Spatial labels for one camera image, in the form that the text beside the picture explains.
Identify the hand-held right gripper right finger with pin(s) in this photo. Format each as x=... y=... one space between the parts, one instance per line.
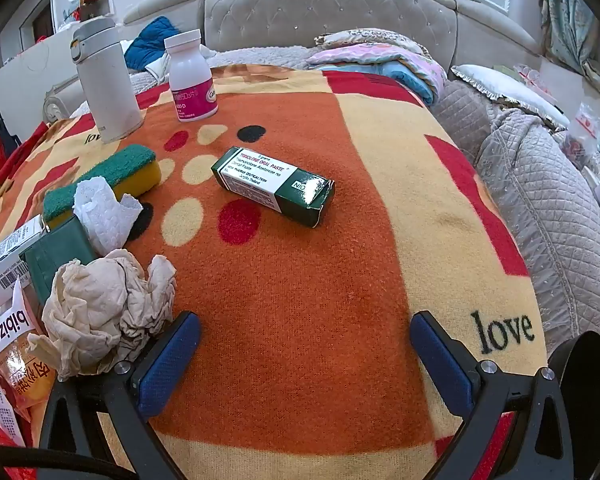
x=442 y=365

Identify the white pill bottle pink label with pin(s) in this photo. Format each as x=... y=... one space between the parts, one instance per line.
x=190 y=80

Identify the white frilled pillow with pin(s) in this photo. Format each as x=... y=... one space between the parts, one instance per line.
x=510 y=90

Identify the black round bin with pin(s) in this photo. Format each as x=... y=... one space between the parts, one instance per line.
x=585 y=360

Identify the green and white medicine box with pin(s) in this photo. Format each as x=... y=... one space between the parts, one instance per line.
x=265 y=185

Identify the white cabinet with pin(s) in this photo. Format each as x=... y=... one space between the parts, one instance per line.
x=30 y=75

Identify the folded pink and blue blanket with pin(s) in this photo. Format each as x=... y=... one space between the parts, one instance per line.
x=380 y=62

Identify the white thermos bottle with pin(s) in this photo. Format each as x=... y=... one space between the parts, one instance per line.
x=107 y=85

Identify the beige tissue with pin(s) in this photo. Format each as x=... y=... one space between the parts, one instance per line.
x=105 y=305

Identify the printed orange fleece blanket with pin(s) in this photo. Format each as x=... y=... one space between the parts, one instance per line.
x=305 y=285

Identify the beige tufted sofa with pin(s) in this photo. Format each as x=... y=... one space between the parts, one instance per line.
x=330 y=5

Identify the dark green tissue packet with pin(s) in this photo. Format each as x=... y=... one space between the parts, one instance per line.
x=62 y=255

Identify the green and yellow sponge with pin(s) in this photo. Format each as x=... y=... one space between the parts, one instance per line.
x=115 y=165

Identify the white carton box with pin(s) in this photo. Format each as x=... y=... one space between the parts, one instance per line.
x=7 y=260

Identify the clear plastic snack bag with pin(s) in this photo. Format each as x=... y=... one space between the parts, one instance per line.
x=582 y=135

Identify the white quilted tissue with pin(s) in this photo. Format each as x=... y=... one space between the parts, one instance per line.
x=102 y=215

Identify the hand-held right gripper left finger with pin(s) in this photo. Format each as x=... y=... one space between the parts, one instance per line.
x=167 y=365

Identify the grey quilted sofa cover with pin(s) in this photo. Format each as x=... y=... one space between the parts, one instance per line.
x=545 y=200
x=457 y=115

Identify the pale patterned curtain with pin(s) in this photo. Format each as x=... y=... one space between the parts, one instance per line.
x=565 y=5

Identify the orange snack packet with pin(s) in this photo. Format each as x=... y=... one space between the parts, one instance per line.
x=15 y=360

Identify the blue cloth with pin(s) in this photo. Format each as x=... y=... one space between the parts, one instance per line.
x=150 y=42

